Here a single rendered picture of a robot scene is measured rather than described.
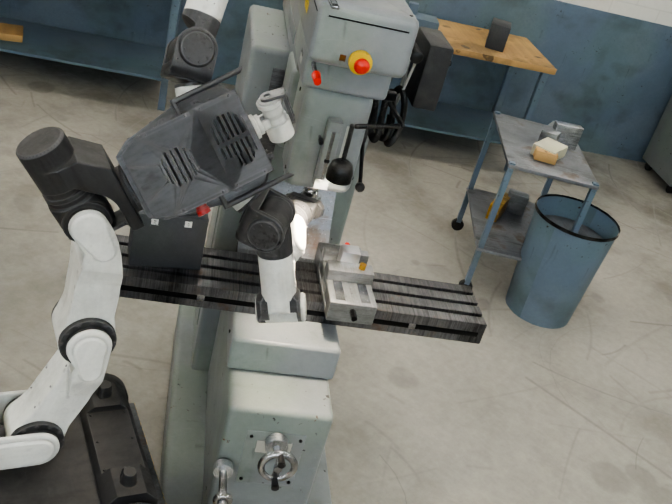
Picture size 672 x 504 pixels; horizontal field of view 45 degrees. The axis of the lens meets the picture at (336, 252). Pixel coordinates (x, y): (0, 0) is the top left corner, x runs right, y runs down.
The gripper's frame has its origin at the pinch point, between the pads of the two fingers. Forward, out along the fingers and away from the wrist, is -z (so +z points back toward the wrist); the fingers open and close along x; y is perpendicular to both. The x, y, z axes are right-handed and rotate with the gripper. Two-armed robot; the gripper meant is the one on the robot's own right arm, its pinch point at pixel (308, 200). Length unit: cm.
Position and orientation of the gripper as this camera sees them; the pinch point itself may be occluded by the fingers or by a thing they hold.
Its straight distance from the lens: 253.2
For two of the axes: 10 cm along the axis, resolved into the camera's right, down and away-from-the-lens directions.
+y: -2.4, 8.4, 4.8
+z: -2.7, 4.2, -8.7
